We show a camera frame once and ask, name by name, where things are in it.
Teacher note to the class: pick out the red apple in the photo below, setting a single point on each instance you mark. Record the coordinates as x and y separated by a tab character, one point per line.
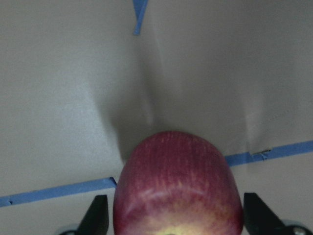
176	183

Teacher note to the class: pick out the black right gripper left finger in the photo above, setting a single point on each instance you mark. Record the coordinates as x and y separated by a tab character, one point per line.
95	221

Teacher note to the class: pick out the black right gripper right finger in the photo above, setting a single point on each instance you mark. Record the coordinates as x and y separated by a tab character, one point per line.
259	219

